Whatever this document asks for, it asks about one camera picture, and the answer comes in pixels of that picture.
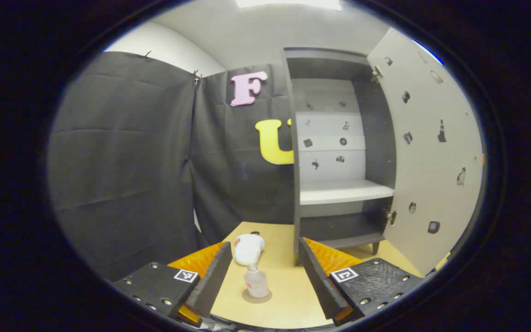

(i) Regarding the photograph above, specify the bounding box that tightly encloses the light grey cabinet door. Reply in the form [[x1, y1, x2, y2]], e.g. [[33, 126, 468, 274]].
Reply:
[[367, 28, 485, 277]]

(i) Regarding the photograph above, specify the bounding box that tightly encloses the large ceiling light panel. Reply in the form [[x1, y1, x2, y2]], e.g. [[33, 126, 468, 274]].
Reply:
[[236, 0, 342, 11]]

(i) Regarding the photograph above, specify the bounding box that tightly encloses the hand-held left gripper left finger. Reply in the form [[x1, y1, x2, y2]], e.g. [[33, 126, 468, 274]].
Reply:
[[112, 242, 234, 327]]

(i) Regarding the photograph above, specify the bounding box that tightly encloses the black backdrop cloth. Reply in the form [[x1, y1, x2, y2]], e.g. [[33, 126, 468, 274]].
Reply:
[[47, 51, 296, 282]]

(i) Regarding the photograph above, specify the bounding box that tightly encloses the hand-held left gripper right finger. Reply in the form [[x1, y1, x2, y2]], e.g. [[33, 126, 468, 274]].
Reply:
[[298, 237, 426, 326]]

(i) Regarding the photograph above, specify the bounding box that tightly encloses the dark grey cabinet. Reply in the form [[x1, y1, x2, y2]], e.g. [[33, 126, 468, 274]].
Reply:
[[282, 46, 397, 266]]

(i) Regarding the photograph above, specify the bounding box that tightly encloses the white plastic container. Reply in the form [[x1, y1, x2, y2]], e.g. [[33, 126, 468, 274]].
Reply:
[[233, 234, 266, 267]]

